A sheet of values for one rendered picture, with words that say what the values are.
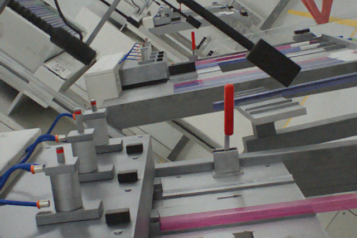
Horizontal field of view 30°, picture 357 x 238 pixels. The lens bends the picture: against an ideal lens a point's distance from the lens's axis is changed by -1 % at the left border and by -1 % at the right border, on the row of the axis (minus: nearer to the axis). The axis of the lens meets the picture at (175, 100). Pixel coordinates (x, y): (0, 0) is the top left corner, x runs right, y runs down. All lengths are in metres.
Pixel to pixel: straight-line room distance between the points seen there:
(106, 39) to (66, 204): 4.66
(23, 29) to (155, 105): 0.39
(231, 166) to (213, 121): 4.43
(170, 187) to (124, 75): 1.15
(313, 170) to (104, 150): 0.27
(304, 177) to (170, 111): 0.79
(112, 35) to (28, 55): 3.45
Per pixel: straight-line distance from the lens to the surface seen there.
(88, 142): 0.62
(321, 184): 0.86
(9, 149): 0.74
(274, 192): 0.73
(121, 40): 5.15
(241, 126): 5.25
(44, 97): 1.58
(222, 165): 0.80
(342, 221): 1.72
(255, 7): 8.28
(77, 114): 0.63
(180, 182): 0.80
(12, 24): 1.73
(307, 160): 0.84
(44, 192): 0.62
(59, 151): 0.52
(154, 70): 1.91
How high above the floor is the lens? 1.22
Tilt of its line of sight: 5 degrees down
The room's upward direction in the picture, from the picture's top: 55 degrees counter-clockwise
